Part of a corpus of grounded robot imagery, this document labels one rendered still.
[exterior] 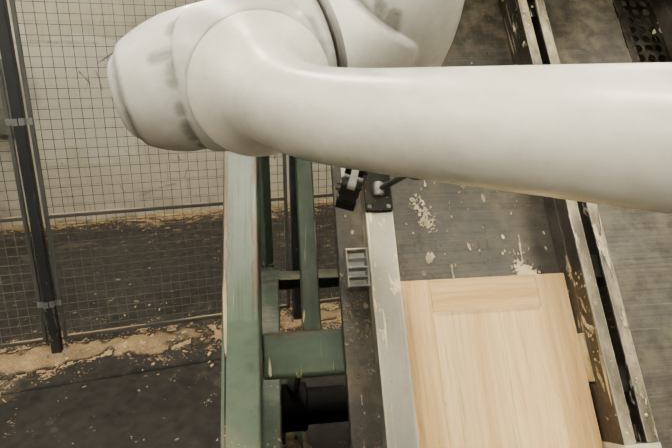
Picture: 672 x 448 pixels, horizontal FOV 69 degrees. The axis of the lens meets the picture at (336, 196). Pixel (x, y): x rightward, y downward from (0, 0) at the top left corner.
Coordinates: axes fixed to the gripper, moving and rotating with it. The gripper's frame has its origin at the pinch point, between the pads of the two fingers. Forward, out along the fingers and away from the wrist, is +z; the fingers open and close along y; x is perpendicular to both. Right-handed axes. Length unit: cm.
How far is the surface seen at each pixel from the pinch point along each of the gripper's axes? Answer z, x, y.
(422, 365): 20.1, 19.4, 16.7
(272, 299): 109, -16, -11
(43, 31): 301, -316, -253
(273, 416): 64, -3, 28
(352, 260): 18.2, 3.9, 2.6
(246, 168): 13.0, -18.6, -7.0
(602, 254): 12.1, 46.0, -8.2
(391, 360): 18.0, 13.8, 17.7
